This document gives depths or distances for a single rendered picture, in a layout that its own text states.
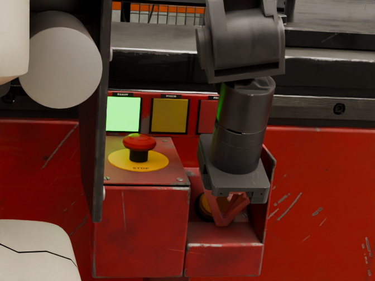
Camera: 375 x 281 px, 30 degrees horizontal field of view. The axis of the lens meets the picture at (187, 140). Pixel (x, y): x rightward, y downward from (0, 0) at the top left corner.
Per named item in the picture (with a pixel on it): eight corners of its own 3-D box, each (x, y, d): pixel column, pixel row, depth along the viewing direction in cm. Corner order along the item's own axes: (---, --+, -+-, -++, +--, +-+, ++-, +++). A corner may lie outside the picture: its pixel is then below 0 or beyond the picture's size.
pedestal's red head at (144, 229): (91, 279, 80) (98, 130, 74) (87, 217, 94) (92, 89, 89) (260, 277, 83) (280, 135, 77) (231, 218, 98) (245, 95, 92)
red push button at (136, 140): (122, 170, 81) (124, 141, 80) (120, 158, 85) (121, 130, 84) (156, 171, 82) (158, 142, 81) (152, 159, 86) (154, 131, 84)
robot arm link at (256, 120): (229, 85, 71) (283, 87, 72) (218, 52, 76) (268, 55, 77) (219, 140, 75) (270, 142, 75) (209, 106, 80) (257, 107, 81)
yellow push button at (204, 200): (198, 224, 87) (201, 216, 85) (195, 198, 89) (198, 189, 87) (227, 224, 88) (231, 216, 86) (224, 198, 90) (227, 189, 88)
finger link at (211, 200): (240, 199, 90) (253, 140, 85) (251, 237, 84) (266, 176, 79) (188, 199, 89) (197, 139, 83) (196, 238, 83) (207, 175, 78)
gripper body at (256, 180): (249, 146, 86) (260, 95, 81) (268, 200, 77) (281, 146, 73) (197, 145, 84) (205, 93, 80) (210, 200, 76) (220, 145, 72)
